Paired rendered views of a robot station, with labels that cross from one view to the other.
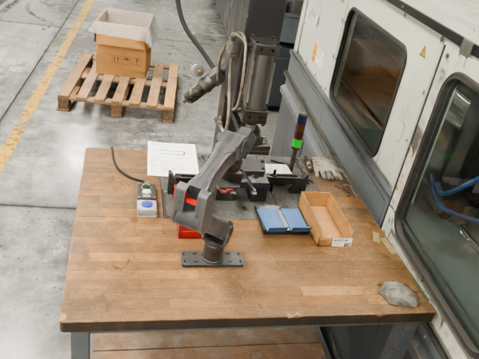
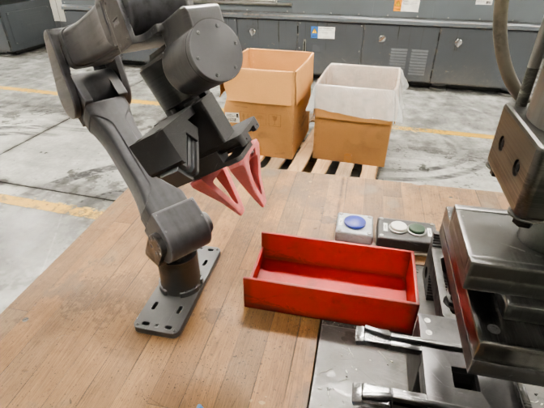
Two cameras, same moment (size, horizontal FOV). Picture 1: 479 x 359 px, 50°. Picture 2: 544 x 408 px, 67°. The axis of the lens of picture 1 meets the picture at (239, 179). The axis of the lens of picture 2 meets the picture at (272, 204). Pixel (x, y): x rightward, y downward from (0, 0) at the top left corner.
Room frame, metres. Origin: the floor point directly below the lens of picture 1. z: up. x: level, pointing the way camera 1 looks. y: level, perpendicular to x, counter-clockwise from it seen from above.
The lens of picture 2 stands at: (1.67, -0.33, 1.38)
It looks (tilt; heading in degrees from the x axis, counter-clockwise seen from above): 32 degrees down; 118
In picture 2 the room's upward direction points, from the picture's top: straight up
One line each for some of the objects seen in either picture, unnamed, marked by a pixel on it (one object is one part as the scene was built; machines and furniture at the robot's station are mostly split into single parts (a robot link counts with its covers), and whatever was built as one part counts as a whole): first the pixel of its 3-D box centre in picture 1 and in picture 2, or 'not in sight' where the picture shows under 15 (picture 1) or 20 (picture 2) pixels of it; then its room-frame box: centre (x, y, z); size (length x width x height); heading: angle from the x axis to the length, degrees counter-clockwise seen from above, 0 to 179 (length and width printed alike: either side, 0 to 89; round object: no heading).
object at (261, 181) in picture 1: (241, 177); (474, 395); (1.73, -0.01, 0.98); 0.20 x 0.10 x 0.01; 105
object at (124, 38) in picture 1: (125, 43); not in sight; (5.01, 1.34, 0.40); 0.67 x 0.60 x 0.50; 7
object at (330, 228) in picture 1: (324, 219); not in sight; (1.62, -0.34, 0.93); 0.25 x 0.13 x 0.08; 15
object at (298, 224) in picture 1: (296, 217); not in sight; (1.58, -0.23, 0.93); 0.15 x 0.07 x 0.03; 17
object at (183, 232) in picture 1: (192, 210); (330, 278); (1.52, 0.14, 0.93); 0.25 x 0.12 x 0.06; 15
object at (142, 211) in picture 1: (146, 211); (353, 235); (1.51, 0.31, 0.90); 0.07 x 0.07 x 0.06; 15
